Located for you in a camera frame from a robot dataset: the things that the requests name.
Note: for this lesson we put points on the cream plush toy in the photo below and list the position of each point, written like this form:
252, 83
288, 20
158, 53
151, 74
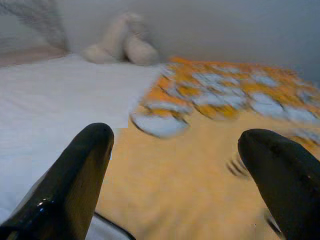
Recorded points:
120, 42

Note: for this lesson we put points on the white quilted mattress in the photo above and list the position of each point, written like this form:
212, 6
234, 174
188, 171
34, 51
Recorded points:
62, 95

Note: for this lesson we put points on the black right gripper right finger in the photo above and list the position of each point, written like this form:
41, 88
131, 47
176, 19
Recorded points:
290, 185

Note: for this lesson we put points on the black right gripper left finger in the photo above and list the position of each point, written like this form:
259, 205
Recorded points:
67, 180

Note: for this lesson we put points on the grey ornament printed headboard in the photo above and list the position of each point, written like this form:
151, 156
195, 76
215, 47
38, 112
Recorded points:
30, 22

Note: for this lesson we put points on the yellow cartoon print blanket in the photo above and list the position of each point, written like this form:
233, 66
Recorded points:
187, 175

